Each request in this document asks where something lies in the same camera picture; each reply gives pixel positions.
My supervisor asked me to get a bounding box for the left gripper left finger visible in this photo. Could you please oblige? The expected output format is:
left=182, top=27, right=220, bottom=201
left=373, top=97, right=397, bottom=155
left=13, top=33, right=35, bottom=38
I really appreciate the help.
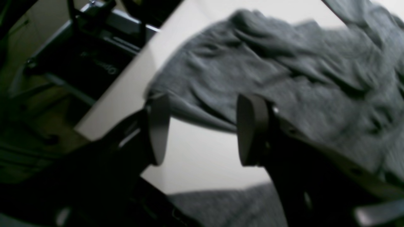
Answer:
left=95, top=94, right=171, bottom=177

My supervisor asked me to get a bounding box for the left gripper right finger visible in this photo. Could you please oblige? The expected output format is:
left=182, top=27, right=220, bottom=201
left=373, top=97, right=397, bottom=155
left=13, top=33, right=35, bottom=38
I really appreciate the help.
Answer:
left=237, top=94, right=403, bottom=227

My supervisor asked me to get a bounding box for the grey t-shirt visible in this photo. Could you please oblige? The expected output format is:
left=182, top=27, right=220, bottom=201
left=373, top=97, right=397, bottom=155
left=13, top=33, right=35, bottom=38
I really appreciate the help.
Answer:
left=148, top=0, right=404, bottom=227

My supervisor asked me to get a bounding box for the black metal stand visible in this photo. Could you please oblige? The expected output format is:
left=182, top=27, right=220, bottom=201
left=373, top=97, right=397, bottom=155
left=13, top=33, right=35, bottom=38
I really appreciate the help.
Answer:
left=8, top=0, right=158, bottom=106

